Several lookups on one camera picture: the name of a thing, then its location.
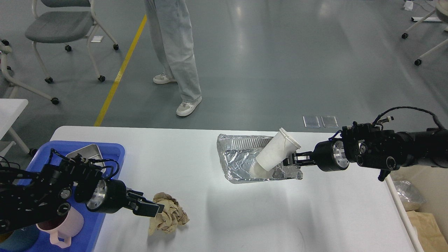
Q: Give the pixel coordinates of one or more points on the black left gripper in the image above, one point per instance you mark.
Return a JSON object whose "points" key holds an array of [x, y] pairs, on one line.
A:
{"points": [[111, 195]]}

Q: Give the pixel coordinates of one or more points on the crumpled brown paper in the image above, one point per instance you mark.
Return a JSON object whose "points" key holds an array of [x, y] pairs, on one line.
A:
{"points": [[171, 217]]}

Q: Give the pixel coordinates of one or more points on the clear floor plate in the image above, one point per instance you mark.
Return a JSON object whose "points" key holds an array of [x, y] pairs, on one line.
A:
{"points": [[329, 121], [311, 122]]}

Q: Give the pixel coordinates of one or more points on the grey wheeled chair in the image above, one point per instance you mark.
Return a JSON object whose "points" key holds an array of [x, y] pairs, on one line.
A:
{"points": [[72, 20]]}

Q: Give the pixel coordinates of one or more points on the brown paper bag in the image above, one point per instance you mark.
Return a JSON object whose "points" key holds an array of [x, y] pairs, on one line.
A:
{"points": [[428, 232]]}

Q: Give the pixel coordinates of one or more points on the white plastic bin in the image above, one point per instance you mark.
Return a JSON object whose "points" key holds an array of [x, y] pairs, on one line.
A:
{"points": [[432, 183]]}

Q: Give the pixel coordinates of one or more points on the white side table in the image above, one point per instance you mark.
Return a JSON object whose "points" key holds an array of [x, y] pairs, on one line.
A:
{"points": [[10, 109]]}

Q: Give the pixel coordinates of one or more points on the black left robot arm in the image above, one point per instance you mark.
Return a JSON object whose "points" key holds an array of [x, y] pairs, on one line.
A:
{"points": [[29, 198]]}

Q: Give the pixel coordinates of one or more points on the teal mug yellow inside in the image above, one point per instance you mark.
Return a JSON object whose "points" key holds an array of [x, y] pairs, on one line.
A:
{"points": [[20, 240]]}

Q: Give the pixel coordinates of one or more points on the blue plastic tray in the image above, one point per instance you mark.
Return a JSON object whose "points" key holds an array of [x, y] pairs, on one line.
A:
{"points": [[84, 241]]}

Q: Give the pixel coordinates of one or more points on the stainless steel rectangular tin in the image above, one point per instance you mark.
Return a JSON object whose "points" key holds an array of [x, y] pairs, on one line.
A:
{"points": [[89, 152]]}

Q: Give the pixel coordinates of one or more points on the white paper cup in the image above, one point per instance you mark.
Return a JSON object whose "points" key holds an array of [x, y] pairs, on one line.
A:
{"points": [[279, 147]]}

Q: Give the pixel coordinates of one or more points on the clear floor plate right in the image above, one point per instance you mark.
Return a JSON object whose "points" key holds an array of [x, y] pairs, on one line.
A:
{"points": [[329, 121]]}

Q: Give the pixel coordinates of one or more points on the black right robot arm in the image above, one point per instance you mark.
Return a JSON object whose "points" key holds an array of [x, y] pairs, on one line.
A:
{"points": [[370, 145]]}

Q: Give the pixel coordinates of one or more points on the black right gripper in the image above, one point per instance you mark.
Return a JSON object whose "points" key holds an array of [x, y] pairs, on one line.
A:
{"points": [[327, 155]]}

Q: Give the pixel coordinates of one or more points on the pink plastic mug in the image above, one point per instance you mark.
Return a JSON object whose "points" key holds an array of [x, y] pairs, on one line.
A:
{"points": [[63, 228]]}

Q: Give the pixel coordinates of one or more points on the crumpled clear plastic bag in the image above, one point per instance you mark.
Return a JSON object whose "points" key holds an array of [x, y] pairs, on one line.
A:
{"points": [[409, 195]]}

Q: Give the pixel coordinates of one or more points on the clear floor plate left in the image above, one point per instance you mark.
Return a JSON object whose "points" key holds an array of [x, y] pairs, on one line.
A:
{"points": [[311, 122]]}

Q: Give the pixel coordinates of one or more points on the standing person in jeans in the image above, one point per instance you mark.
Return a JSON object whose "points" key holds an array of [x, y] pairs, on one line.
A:
{"points": [[171, 36]]}

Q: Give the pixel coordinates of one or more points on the aluminium foil tray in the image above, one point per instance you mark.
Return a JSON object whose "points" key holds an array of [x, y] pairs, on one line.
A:
{"points": [[237, 155]]}

